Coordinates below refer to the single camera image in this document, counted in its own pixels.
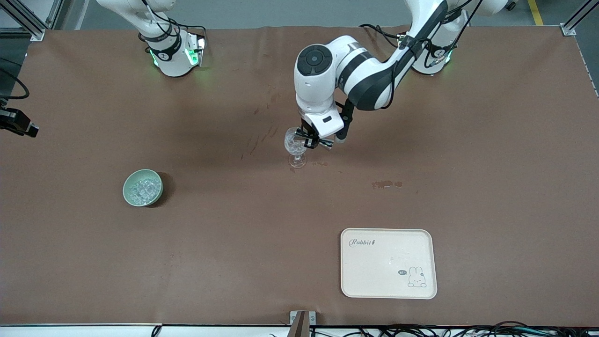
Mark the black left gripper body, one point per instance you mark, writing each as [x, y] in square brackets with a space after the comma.
[306, 130]

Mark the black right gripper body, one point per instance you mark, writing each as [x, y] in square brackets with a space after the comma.
[15, 120]

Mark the clear ice cubes pile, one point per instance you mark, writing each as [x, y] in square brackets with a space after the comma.
[144, 189]

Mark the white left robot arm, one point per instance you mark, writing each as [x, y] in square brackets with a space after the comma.
[369, 75]

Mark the clear stemmed wine glass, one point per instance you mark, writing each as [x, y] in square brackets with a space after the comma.
[292, 149]

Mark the pale green ceramic bowl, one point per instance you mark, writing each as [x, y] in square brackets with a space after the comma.
[128, 196]

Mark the brown table mat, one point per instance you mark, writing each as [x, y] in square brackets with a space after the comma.
[234, 243]

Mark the cream rabbit print tray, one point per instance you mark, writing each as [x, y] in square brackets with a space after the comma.
[374, 271]

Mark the black caster wheel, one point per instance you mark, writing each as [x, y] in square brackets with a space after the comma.
[511, 4]

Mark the aluminium frame profile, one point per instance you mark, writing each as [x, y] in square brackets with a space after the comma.
[37, 34]
[567, 31]

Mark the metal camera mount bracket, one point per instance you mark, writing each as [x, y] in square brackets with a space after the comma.
[293, 317]

